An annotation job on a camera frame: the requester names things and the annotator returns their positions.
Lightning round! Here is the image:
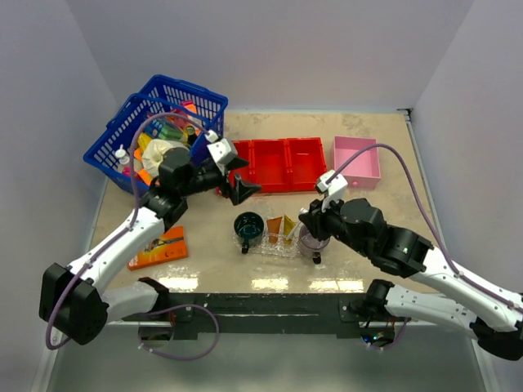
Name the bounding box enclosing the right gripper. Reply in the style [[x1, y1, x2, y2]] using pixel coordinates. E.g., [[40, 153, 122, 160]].
[[300, 192, 372, 257]]

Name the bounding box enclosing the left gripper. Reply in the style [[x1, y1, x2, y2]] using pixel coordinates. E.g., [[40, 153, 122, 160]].
[[180, 155, 262, 204]]

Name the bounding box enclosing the grey-purple mug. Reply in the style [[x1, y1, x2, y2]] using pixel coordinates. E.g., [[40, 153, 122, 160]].
[[297, 225, 330, 265]]

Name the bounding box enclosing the white toothbrush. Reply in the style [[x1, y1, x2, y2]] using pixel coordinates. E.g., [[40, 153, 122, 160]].
[[284, 207, 308, 241]]

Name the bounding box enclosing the yellow toothpaste tube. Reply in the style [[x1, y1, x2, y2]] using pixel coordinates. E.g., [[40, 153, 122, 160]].
[[283, 215, 295, 245]]

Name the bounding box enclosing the clear textured acrylic holder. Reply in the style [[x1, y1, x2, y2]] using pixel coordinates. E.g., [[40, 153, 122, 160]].
[[248, 230, 300, 258]]

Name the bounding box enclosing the dark green mug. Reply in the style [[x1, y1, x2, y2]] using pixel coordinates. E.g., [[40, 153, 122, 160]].
[[233, 212, 265, 255]]

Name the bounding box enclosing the orange toothpaste tube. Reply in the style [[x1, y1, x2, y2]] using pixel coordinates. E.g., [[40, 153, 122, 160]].
[[266, 216, 283, 244]]

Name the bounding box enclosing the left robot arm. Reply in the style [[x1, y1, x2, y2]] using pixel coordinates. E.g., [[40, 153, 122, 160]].
[[38, 140, 261, 345]]

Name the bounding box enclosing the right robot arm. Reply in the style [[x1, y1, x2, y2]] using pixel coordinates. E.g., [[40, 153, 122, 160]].
[[298, 198, 522, 361]]

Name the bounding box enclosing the clear textured oval tray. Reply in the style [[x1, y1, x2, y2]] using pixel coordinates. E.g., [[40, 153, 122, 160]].
[[233, 220, 328, 258]]

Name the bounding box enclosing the red left bin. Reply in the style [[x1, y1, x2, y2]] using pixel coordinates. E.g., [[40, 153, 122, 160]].
[[229, 140, 255, 187]]

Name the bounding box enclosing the red bin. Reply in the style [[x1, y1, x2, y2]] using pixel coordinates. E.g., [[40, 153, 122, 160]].
[[288, 137, 327, 192], [229, 140, 255, 187], [252, 139, 291, 194]]

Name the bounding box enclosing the red middle bin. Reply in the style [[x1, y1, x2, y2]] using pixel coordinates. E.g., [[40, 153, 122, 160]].
[[252, 139, 291, 194]]

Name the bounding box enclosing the pink drawer box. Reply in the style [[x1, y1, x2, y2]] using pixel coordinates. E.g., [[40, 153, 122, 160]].
[[332, 136, 381, 189]]

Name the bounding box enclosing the red right bin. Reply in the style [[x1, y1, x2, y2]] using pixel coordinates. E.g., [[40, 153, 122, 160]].
[[288, 137, 327, 192]]

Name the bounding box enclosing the white crumpled pouch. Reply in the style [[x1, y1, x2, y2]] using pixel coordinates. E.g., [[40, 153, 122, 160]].
[[141, 139, 189, 178]]

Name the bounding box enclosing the orange razor package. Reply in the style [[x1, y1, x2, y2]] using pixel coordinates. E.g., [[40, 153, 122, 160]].
[[127, 226, 189, 270]]

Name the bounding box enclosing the blue plastic basket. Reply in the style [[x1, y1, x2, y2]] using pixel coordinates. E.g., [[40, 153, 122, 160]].
[[83, 74, 228, 193]]

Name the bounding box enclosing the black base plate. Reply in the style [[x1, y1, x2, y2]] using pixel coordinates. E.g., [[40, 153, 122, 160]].
[[138, 292, 413, 342]]

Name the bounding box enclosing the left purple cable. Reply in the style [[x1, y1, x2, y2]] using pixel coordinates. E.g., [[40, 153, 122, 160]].
[[44, 112, 220, 351]]

